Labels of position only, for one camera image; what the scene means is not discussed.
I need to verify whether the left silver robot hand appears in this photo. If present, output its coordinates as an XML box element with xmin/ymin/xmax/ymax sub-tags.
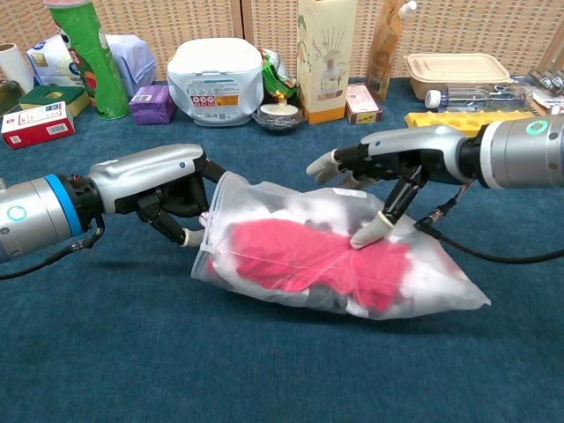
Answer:
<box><xmin>87</xmin><ymin>143</ymin><xmax>230</xmax><ymax>249</ymax></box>

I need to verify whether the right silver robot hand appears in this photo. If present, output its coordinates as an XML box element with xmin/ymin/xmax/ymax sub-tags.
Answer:
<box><xmin>306</xmin><ymin>124</ymin><xmax>468</xmax><ymax>251</ymax></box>

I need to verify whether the frosted plastic zip bag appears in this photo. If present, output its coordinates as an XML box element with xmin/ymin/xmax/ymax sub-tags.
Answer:
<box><xmin>190</xmin><ymin>170</ymin><xmax>492</xmax><ymax>321</ymax></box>

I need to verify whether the red white patterned garment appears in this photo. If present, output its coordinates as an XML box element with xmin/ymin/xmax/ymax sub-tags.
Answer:
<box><xmin>211</xmin><ymin>193</ymin><xmax>442</xmax><ymax>318</ymax></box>

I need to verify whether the green snack packet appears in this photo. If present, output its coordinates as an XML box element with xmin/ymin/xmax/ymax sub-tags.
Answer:
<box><xmin>259</xmin><ymin>47</ymin><xmax>299</xmax><ymax>100</ymax></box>

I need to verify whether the yellow mould tray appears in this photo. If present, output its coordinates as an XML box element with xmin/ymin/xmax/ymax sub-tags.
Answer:
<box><xmin>404</xmin><ymin>109</ymin><xmax>537</xmax><ymax>137</ymax></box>

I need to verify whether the pink small box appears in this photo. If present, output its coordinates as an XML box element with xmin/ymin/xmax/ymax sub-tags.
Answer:
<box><xmin>345</xmin><ymin>83</ymin><xmax>383</xmax><ymax>126</ymax></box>

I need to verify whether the purple small box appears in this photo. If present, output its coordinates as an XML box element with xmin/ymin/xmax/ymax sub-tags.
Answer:
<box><xmin>129</xmin><ymin>84</ymin><xmax>177</xmax><ymax>126</ymax></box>

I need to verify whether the clear plastic water bottle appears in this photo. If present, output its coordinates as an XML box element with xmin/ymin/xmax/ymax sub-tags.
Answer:
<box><xmin>424</xmin><ymin>83</ymin><xmax>534</xmax><ymax>114</ymax></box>

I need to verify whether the beige lidded food container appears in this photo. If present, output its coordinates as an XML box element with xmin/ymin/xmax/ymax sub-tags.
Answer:
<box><xmin>404</xmin><ymin>52</ymin><xmax>515</xmax><ymax>101</ymax></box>

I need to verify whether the brown spout pouch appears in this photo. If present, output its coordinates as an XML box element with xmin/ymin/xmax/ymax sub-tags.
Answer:
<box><xmin>366</xmin><ymin>0</ymin><xmax>418</xmax><ymax>102</ymax></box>

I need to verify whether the white blue tissue pack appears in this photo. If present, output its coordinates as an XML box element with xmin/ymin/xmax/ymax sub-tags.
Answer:
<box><xmin>26</xmin><ymin>33</ymin><xmax>158</xmax><ymax>99</ymax></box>

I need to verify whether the green chips can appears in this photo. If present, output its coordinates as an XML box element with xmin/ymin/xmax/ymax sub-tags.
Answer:
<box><xmin>46</xmin><ymin>0</ymin><xmax>131</xmax><ymax>121</ymax></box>

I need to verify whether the red white carton box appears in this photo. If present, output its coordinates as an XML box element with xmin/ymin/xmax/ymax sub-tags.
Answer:
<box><xmin>0</xmin><ymin>100</ymin><xmax>76</xmax><ymax>150</ymax></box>

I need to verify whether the white wet wipe tub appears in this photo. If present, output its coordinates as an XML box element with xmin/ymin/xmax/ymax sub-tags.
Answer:
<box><xmin>166</xmin><ymin>37</ymin><xmax>265</xmax><ymax>128</ymax></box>

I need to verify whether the green yellow box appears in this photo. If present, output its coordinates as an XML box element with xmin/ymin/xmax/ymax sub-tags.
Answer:
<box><xmin>19</xmin><ymin>84</ymin><xmax>92</xmax><ymax>118</ymax></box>

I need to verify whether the tall cream orange diffuser box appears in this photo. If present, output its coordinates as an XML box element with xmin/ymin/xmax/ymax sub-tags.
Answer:
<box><xmin>295</xmin><ymin>0</ymin><xmax>359</xmax><ymax>125</ymax></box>

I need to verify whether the kraft spiral notebook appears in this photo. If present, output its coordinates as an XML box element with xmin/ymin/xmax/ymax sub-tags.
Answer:
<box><xmin>531</xmin><ymin>99</ymin><xmax>564</xmax><ymax>118</ymax></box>

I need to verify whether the small lidded patterned bowl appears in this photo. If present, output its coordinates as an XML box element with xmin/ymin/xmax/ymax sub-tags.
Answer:
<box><xmin>255</xmin><ymin>97</ymin><xmax>305</xmax><ymax>132</ymax></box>

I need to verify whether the binder clips card pack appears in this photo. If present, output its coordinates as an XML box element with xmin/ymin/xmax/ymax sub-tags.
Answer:
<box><xmin>513</xmin><ymin>68</ymin><xmax>564</xmax><ymax>116</ymax></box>

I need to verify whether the woven folding screen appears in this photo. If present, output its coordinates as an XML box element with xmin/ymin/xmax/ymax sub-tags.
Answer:
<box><xmin>0</xmin><ymin>0</ymin><xmax>564</xmax><ymax>83</ymax></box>

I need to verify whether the dark green tin box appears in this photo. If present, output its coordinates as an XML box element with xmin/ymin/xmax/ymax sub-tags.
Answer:
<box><xmin>0</xmin><ymin>80</ymin><xmax>26</xmax><ymax>116</ymax></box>

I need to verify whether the white paper roll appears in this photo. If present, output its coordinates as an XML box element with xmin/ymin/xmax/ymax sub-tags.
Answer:
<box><xmin>0</xmin><ymin>42</ymin><xmax>35</xmax><ymax>94</ymax></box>

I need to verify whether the dark blue table cloth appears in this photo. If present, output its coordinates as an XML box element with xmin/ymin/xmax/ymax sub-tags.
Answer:
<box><xmin>0</xmin><ymin>77</ymin><xmax>564</xmax><ymax>423</ymax></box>

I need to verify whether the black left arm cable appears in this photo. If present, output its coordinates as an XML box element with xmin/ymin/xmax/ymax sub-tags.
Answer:
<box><xmin>0</xmin><ymin>215</ymin><xmax>107</xmax><ymax>281</ymax></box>

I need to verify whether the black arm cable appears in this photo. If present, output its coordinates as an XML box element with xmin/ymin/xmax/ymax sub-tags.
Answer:
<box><xmin>413</xmin><ymin>182</ymin><xmax>564</xmax><ymax>265</ymax></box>
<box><xmin>0</xmin><ymin>215</ymin><xmax>107</xmax><ymax>281</ymax></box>

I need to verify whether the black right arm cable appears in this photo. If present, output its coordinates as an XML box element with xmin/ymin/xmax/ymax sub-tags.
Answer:
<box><xmin>413</xmin><ymin>182</ymin><xmax>564</xmax><ymax>265</ymax></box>

